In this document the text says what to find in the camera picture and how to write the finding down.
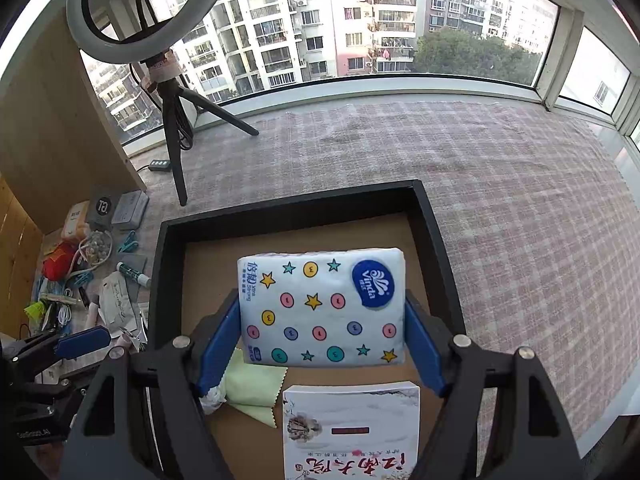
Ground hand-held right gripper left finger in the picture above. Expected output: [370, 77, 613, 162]
[59, 287, 243, 480]

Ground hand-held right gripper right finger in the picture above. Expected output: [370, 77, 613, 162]
[402, 287, 583, 480]

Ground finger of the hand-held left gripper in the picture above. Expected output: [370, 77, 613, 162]
[20, 362, 98, 411]
[10, 326, 112, 367]

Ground pale pink tube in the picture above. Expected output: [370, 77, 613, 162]
[86, 296, 106, 331]

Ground white sachet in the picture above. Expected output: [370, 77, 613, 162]
[97, 271, 143, 338]

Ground red cloth bag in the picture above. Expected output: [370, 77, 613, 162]
[41, 241, 78, 281]

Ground grey bobble massager white handle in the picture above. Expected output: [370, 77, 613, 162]
[70, 230, 115, 286]

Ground white star-print tissue pack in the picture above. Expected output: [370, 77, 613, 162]
[236, 247, 407, 367]

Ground white plastic box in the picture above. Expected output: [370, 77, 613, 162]
[111, 191, 150, 231]

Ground black tray container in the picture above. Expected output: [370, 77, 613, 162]
[146, 179, 468, 480]

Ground crumpled white plastic wrap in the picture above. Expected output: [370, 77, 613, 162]
[199, 380, 228, 415]

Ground light green cloth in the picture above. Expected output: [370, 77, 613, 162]
[222, 347, 289, 429]

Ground white tube with green print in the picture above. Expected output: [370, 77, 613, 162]
[116, 261, 152, 288]

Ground white book with red calligraphy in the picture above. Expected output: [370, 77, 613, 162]
[281, 381, 422, 480]

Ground orange tissue pack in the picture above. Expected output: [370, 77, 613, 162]
[60, 200, 91, 241]

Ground black box GL logo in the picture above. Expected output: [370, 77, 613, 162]
[85, 192, 121, 228]

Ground pink checked tablecloth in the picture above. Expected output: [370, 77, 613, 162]
[30, 100, 636, 480]

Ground wooden board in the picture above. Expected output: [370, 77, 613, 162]
[0, 7, 148, 236]

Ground black tripod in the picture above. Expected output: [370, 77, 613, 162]
[129, 47, 260, 207]

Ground green trees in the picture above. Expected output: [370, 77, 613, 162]
[412, 25, 546, 86]

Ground coiled white cable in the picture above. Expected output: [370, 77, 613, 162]
[52, 302, 76, 331]

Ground white window frame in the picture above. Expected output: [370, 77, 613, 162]
[0, 0, 640, 161]

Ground white ring light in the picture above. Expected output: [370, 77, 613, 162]
[66, 0, 237, 65]

